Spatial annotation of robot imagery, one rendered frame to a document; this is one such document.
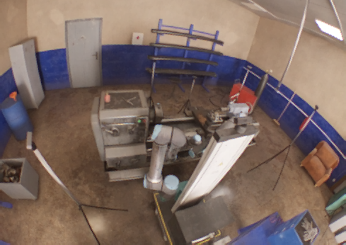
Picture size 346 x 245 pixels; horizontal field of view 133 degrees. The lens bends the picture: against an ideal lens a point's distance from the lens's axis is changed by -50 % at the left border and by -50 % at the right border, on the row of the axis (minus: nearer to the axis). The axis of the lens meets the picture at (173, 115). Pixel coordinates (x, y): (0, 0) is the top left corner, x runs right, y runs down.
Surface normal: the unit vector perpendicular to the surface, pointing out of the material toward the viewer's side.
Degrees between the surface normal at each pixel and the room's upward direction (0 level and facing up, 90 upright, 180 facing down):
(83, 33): 90
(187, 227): 0
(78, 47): 90
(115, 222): 0
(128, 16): 90
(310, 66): 90
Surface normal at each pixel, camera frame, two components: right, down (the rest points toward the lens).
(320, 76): -0.93, 0.07
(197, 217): 0.18, -0.78
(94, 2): 0.32, 0.62
